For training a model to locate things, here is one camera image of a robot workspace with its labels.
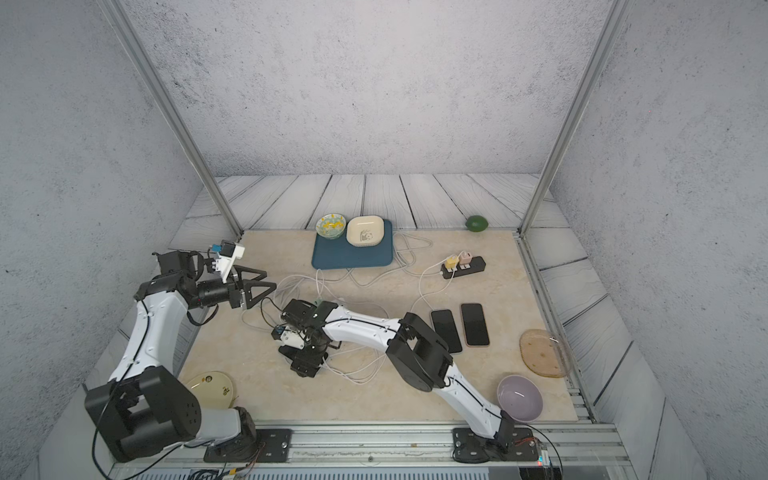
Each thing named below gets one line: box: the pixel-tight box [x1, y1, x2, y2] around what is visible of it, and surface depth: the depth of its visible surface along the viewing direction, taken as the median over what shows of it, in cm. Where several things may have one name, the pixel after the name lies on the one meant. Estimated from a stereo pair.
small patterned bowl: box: [315, 213, 347, 240], surface depth 121 cm
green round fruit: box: [465, 215, 489, 232], surface depth 121 cm
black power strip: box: [440, 256, 487, 279], surface depth 108 cm
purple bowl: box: [497, 374, 544, 423], surface depth 79 cm
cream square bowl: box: [346, 215, 385, 248], surface depth 118 cm
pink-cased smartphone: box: [461, 303, 490, 346], surface depth 96 cm
